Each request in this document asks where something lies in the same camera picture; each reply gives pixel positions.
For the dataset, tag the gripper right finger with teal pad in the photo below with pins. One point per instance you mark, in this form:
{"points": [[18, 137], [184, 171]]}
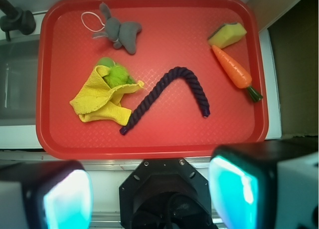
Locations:
{"points": [[272, 184]]}

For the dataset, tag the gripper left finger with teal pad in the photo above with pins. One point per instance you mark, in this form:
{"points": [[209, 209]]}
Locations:
{"points": [[45, 195]]}

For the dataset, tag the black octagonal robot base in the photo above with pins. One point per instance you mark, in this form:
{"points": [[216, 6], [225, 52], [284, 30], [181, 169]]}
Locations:
{"points": [[165, 194]]}

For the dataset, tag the orange toy carrot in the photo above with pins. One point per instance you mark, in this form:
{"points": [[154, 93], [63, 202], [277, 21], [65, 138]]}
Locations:
{"points": [[240, 77]]}

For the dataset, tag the yellow cloth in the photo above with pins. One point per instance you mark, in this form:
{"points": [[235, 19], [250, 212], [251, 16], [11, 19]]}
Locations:
{"points": [[96, 100]]}

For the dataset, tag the green fuzzy toy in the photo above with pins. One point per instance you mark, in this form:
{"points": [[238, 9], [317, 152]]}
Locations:
{"points": [[113, 73]]}

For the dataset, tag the red plastic tray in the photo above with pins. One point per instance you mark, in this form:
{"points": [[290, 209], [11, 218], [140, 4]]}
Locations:
{"points": [[174, 34]]}

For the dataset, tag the metal sink basin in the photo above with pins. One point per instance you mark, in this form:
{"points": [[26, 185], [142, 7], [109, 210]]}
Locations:
{"points": [[18, 80]]}

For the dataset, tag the yellow sponge with grey top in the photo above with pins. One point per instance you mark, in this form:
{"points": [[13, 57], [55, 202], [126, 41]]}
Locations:
{"points": [[227, 34]]}

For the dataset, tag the grey plush toy with loop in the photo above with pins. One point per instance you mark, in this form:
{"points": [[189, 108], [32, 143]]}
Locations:
{"points": [[121, 34]]}

